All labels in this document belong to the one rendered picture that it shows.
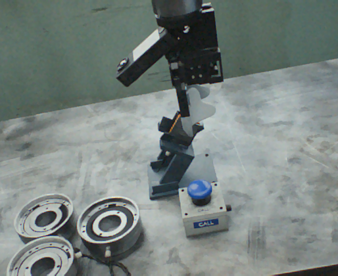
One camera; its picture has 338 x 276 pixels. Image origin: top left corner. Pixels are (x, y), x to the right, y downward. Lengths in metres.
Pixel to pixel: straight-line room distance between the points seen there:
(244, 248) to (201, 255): 0.07
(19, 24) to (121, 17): 0.51
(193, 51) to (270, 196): 0.28
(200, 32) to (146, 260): 0.36
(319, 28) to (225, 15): 0.52
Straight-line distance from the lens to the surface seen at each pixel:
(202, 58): 0.66
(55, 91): 2.45
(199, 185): 0.69
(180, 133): 0.75
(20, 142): 1.08
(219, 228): 0.71
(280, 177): 0.80
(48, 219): 0.82
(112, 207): 0.76
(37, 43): 2.35
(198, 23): 0.66
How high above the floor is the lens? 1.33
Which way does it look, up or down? 35 degrees down
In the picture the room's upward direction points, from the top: 12 degrees counter-clockwise
